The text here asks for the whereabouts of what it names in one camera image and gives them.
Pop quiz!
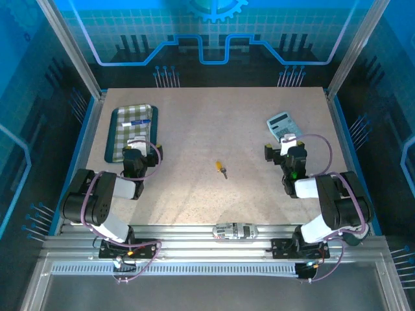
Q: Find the grey calculator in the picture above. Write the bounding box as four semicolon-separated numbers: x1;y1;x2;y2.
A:
266;111;304;144

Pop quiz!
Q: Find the green checkered cloth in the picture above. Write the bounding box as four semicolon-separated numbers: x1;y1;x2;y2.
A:
113;103;155;159

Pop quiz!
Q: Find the dark blue tray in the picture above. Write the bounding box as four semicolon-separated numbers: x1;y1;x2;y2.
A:
103;104;160;165

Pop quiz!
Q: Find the white and blue marker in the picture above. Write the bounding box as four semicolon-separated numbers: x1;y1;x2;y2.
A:
121;119;152;128

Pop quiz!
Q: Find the newspaper-wrapped bundle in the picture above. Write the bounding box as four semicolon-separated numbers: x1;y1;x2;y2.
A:
212;222;259;241

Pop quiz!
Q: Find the small green electronics board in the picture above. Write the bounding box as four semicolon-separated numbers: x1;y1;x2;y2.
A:
342;230;369;246

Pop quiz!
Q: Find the small controller board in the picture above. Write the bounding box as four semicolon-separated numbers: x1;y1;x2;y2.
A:
112;256;137;273
295;260;326;281

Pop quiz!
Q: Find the grey metal panel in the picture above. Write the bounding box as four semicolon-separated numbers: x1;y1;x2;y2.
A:
19;259;410;311

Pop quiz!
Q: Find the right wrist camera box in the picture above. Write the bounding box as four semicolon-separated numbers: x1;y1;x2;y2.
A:
279;133;298;156

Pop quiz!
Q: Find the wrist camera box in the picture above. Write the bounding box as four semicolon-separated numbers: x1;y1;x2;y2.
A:
279;133;298;156
127;138;147;152

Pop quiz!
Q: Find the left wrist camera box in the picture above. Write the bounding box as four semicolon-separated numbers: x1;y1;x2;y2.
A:
127;138;147;152

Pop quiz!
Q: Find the aluminium table side rail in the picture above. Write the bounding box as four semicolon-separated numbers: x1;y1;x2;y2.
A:
324;90;384;236
53;91;108;236

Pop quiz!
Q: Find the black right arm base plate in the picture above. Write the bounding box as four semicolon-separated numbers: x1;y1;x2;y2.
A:
270;237;331;260

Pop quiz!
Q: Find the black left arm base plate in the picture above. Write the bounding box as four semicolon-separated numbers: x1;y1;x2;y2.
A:
98;238;160;260

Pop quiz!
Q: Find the aluminium mounting rail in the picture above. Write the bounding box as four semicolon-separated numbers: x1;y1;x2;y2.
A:
43;222;395;264

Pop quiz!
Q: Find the aluminium frame post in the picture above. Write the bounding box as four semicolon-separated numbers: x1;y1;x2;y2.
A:
34;0;108;100
325;0;390;100

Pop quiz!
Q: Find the slotted grey cable duct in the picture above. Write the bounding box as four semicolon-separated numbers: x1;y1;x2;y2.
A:
51;262;300;277

